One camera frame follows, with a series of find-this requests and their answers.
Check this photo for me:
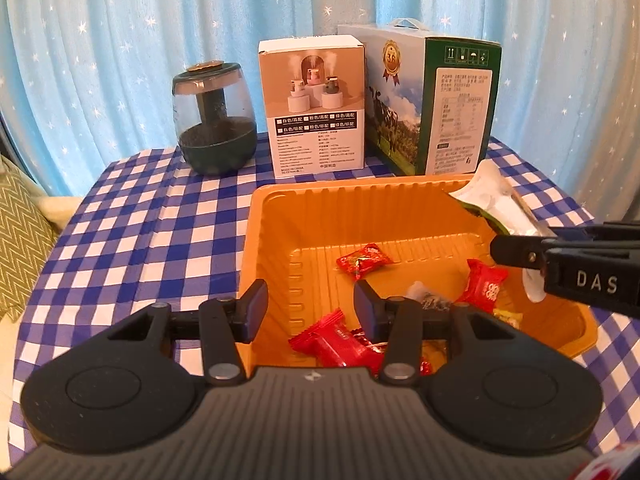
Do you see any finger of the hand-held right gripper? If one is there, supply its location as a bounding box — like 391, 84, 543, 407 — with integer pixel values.
490, 234, 548, 279
547, 220, 640, 251

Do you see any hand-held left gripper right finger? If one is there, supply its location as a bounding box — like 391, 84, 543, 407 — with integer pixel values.
353, 279, 522, 386

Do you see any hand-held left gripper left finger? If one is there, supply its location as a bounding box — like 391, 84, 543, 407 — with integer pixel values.
107, 279, 269, 386

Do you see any red candy white print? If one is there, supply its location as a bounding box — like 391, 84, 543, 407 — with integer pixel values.
456, 259, 508, 313

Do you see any red candy green print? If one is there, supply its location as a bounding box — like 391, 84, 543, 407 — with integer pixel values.
336, 243, 393, 282

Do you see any plain red snack packet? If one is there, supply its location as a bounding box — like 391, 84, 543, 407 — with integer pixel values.
288, 310, 383, 368

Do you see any white green snack packet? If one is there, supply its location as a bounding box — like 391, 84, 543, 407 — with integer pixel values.
447, 160, 558, 303

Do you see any clear dark snack packet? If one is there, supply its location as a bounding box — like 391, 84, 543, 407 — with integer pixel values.
406, 281, 453, 311

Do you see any yellow green candy packet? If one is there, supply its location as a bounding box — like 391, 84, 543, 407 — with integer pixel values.
492, 309, 523, 330

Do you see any orange plastic basket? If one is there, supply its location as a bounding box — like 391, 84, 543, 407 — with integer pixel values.
239, 174, 598, 367

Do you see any blue white checkered tablecloth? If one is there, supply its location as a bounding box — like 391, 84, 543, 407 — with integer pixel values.
12, 135, 640, 466

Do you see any green white carton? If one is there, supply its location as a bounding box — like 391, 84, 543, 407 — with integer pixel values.
337, 19, 502, 177

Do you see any dark green humidifier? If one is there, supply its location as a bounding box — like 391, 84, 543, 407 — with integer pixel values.
171, 60, 258, 177

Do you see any white humidifier box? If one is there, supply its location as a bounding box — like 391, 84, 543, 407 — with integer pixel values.
257, 35, 368, 179

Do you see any red white patterned cloth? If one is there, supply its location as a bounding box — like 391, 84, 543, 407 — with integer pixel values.
570, 442, 640, 480

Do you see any green zigzag pillow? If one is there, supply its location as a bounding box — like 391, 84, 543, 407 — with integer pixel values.
0, 155, 60, 321

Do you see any cream sofa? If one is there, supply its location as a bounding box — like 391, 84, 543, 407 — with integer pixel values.
0, 310, 26, 461

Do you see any blue star curtain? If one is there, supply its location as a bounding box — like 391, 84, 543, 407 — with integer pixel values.
0, 0, 640, 196

